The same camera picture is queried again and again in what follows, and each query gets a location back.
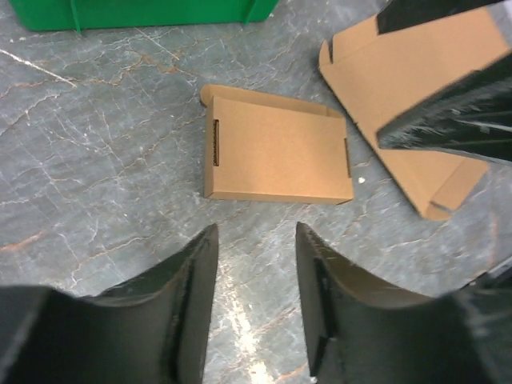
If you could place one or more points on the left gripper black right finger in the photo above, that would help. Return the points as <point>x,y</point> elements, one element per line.
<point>360,328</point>

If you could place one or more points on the flat brown cardboard sheet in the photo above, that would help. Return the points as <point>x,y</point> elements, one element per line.
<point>377,77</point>

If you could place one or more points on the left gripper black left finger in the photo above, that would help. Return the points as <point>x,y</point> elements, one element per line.
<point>151,328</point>

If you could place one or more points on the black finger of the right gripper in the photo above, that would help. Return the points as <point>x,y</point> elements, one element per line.
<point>470,117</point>
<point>402,14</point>

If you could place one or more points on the green plastic crate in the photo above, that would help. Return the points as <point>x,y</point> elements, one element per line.
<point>79,15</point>

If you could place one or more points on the small brown cardboard box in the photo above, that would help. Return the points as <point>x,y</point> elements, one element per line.
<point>265,147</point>

